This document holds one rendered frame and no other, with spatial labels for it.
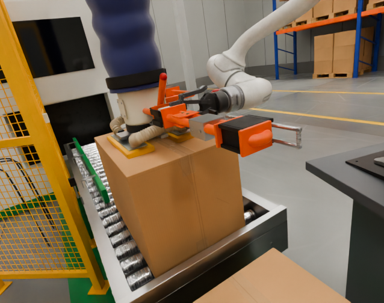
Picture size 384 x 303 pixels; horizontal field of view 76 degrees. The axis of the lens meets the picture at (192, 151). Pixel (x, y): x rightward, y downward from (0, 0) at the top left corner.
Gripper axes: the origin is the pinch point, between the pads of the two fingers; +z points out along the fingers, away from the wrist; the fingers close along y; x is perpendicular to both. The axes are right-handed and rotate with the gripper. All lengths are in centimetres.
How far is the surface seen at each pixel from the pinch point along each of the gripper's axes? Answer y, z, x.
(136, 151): 11.1, 10.8, 9.9
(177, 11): -80, -159, 272
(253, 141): -0.2, 2.7, -38.6
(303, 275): 53, -20, -32
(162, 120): 0.5, 4.0, -2.0
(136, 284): 55, 24, 1
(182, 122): -0.3, 3.0, -13.4
